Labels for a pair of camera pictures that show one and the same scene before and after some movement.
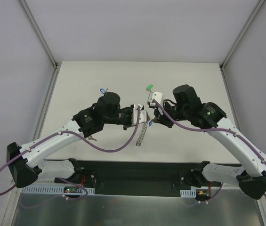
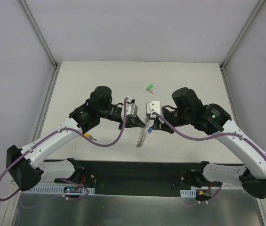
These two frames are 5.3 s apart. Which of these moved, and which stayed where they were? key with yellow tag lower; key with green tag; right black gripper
Moved: right black gripper
Stayed: key with yellow tag lower; key with green tag
